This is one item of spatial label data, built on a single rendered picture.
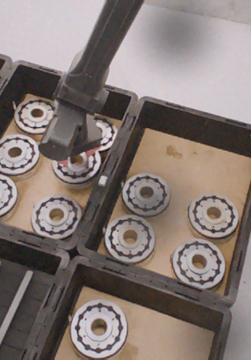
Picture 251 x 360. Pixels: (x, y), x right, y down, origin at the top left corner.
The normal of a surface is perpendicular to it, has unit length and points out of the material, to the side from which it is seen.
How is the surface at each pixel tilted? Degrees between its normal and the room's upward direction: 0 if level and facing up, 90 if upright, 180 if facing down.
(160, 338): 0
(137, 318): 0
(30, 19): 0
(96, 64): 94
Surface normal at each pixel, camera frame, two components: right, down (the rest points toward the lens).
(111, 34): -0.27, 0.82
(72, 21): 0.04, -0.57
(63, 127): 0.32, -0.38
